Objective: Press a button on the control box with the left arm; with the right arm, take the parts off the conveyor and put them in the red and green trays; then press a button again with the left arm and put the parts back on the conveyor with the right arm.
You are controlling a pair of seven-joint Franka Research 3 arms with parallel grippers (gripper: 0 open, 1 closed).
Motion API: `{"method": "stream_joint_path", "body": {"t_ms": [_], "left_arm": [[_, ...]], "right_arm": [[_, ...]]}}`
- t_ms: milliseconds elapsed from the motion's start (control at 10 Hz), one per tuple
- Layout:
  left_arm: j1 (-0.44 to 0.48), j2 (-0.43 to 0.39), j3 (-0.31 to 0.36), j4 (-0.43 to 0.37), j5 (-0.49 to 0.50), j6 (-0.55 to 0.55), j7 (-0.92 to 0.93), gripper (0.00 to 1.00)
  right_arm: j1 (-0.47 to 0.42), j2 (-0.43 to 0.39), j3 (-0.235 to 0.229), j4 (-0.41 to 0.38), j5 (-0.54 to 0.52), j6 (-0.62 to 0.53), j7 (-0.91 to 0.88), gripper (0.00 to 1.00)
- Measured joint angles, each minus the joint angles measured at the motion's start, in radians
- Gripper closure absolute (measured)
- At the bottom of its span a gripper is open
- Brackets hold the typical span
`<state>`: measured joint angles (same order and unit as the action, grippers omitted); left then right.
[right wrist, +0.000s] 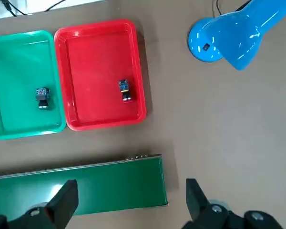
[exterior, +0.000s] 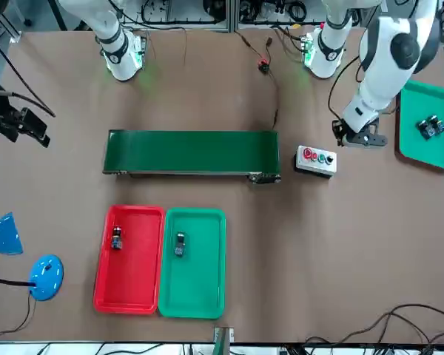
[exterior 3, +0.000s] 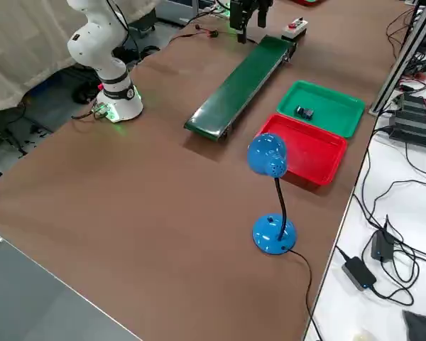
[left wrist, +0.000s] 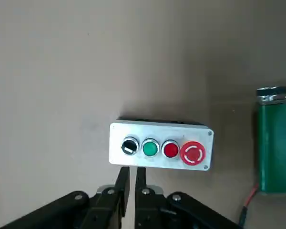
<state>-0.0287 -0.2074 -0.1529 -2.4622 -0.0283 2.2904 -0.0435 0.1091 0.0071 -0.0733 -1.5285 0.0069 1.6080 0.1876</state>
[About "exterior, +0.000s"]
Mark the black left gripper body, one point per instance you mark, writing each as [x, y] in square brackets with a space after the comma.
[370, 140]

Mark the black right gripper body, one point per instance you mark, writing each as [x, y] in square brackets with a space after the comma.
[3, 127]

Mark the grey control box with buttons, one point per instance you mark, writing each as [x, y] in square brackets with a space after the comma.
[303, 161]

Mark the red-capped push button part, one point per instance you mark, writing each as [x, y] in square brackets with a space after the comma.
[117, 240]

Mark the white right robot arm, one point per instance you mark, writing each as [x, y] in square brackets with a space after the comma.
[118, 48]

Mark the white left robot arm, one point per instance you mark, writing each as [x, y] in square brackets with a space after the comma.
[385, 74]

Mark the green conveyor belt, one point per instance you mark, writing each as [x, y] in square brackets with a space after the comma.
[192, 151]

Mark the green plastic tray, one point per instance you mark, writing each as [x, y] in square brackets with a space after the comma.
[410, 111]
[192, 281]

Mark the blue desk lamp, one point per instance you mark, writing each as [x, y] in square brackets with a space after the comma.
[46, 277]

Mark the red plastic tray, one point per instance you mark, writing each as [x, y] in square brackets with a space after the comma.
[133, 277]

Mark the black switch module red light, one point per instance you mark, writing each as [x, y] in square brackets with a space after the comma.
[263, 67]

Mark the aluminium frame upright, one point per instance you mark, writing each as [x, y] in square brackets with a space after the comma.
[232, 15]

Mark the aluminium frame post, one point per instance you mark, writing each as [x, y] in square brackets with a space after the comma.
[223, 340]

